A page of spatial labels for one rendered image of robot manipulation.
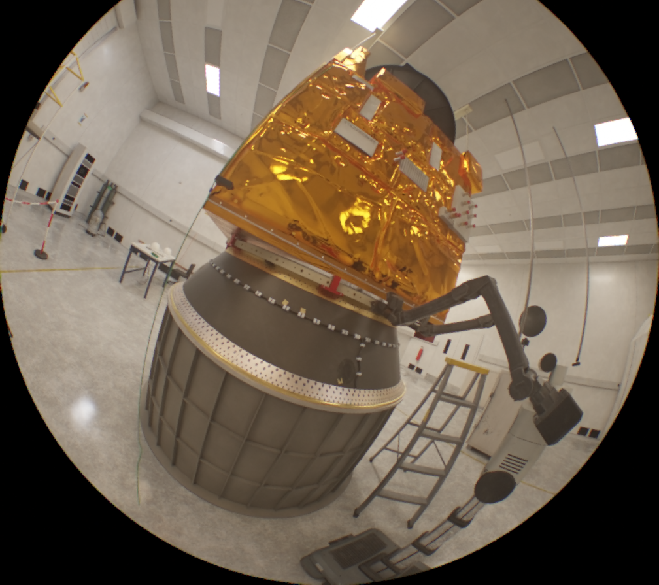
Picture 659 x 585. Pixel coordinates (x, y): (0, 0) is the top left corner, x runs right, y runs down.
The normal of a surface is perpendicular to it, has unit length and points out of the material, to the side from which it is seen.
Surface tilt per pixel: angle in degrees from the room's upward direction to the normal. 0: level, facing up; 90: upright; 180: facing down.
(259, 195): 92
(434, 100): 131
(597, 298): 90
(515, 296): 90
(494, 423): 90
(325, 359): 62
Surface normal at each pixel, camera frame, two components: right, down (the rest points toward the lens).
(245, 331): 0.11, -0.65
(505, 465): -0.83, -0.29
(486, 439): -0.83, -0.45
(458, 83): -0.40, 0.89
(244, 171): 0.27, -0.11
